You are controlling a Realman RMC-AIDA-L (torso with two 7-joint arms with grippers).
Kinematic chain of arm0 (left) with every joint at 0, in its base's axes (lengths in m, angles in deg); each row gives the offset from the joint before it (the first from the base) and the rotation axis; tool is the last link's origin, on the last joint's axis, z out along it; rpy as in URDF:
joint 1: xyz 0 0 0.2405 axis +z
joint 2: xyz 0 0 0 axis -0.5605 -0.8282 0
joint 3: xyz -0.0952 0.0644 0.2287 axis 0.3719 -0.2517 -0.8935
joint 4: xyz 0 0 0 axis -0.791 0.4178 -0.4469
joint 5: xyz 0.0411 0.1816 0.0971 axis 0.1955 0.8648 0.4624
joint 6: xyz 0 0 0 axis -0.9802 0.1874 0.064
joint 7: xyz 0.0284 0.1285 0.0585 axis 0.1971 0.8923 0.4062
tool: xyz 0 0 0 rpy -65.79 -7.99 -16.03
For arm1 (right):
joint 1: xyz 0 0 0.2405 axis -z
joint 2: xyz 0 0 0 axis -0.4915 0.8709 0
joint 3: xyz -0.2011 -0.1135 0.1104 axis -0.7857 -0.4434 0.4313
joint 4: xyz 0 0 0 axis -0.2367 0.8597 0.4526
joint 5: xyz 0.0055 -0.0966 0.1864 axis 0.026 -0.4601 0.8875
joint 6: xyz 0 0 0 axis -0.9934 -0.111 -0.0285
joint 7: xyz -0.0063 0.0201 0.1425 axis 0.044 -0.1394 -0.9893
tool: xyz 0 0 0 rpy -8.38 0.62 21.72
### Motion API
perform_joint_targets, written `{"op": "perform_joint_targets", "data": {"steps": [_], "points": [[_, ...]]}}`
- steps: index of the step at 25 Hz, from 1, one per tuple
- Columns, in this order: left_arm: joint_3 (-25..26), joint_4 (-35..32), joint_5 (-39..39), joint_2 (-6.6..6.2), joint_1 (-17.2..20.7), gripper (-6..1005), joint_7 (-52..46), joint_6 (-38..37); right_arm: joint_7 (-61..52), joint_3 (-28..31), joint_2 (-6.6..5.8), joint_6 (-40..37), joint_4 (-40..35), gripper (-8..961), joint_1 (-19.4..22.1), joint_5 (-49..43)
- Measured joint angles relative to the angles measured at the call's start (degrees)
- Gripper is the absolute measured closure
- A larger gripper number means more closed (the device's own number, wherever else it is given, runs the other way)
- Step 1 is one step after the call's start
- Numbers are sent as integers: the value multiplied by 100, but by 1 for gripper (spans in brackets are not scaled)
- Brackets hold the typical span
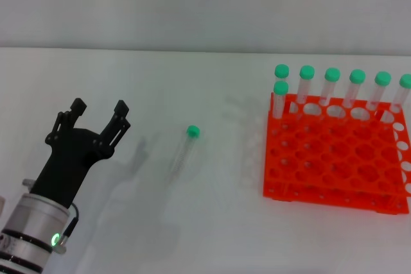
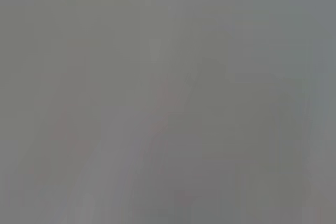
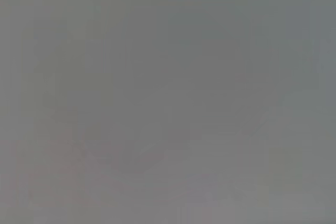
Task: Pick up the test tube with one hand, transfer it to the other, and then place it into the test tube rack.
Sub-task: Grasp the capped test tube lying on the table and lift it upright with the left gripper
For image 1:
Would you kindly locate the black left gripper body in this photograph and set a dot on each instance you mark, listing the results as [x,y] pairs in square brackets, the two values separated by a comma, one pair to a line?
[67,158]

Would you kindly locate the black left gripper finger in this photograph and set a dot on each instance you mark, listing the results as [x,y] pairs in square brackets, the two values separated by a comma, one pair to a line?
[121,108]
[78,106]

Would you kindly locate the clear green-capped test tube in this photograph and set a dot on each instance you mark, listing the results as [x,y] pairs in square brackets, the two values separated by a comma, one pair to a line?
[306,72]
[280,88]
[357,76]
[382,78]
[193,131]
[406,81]
[281,70]
[332,74]

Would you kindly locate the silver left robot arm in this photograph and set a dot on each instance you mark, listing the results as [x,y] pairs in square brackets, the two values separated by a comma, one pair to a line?
[32,222]

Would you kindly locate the orange test tube rack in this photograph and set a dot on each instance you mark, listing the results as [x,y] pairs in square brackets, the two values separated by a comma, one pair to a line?
[330,158]

